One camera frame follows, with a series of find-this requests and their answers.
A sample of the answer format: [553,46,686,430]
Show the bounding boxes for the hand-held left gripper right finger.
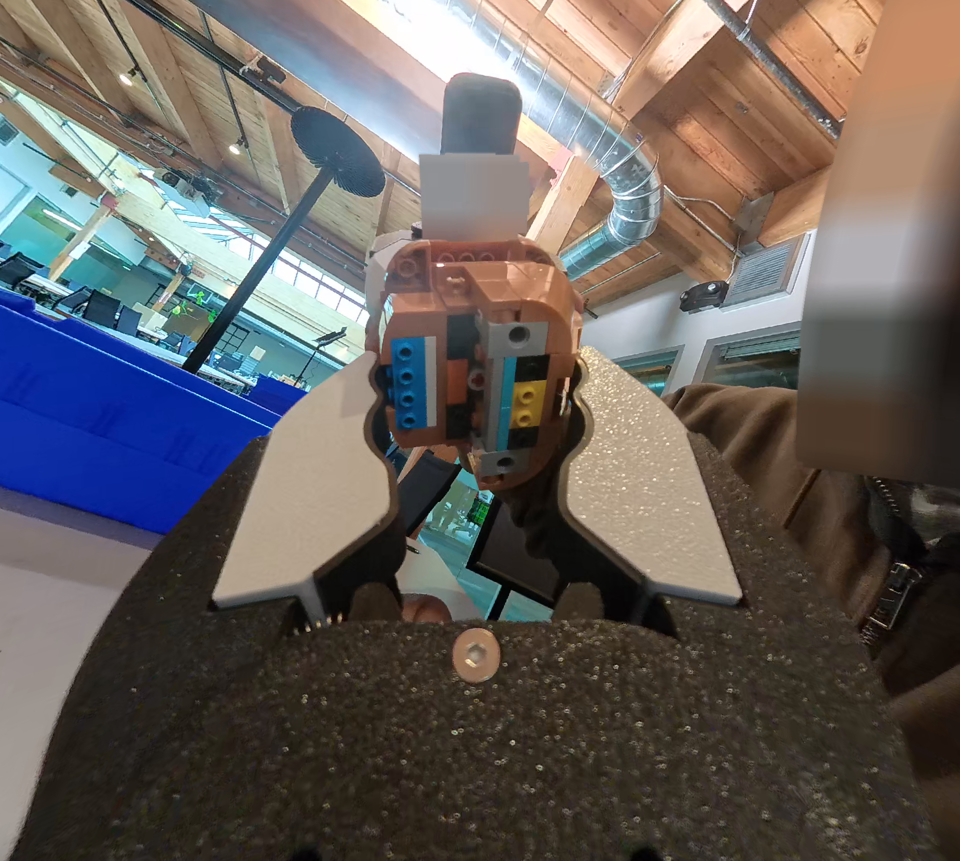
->
[558,345,744,606]

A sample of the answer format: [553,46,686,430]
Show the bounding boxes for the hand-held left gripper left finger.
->
[212,351,404,611]

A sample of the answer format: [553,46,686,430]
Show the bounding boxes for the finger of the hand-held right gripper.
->
[366,233,421,354]

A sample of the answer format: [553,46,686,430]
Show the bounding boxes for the brown lego head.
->
[378,238,585,491]

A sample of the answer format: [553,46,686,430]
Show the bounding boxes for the person's right hand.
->
[461,452,571,566]

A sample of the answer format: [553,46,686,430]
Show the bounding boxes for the person's left hand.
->
[401,592,453,624]

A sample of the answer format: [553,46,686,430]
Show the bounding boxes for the black light stand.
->
[296,327,348,390]

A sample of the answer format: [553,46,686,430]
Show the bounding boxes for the wooden beam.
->
[525,156,601,255]

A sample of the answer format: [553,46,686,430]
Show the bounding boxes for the black steel column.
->
[182,163,335,375]

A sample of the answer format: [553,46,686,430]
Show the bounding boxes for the black ribbed ceiling disc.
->
[291,107,387,202]

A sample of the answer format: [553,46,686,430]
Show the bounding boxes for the black flat monitor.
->
[468,501,560,601]

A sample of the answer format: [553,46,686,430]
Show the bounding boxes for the thin steel ceiling pipe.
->
[615,0,841,138]

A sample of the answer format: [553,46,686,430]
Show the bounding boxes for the person's brown zip jacket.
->
[780,471,960,840]

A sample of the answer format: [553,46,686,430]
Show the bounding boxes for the row of black office chairs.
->
[0,253,144,337]

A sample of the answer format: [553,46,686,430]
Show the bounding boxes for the large silver air duct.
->
[255,0,665,281]

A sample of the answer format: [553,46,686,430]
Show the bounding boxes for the grey wall vent grille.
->
[723,234,811,307]

